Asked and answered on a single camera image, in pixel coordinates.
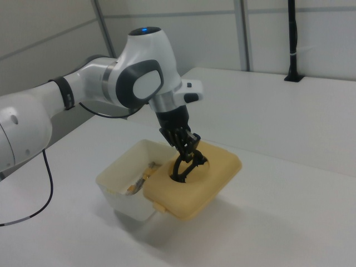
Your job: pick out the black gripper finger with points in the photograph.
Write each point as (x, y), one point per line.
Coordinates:
(173, 139)
(194, 142)

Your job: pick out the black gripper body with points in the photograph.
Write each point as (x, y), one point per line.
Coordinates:
(173, 118)

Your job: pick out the tan tool case lid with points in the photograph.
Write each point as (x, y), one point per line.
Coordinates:
(194, 194)

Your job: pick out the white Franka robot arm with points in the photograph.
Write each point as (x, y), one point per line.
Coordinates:
(150, 55)

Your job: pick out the white plastic tool case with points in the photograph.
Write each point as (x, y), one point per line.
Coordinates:
(130, 205)

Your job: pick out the yellow tray in plastic wrap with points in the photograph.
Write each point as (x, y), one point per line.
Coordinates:
(151, 168)

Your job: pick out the grey partition post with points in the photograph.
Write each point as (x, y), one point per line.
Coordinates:
(246, 33)
(104, 27)

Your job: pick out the black clamp pole mount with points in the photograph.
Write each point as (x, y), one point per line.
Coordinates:
(293, 55)

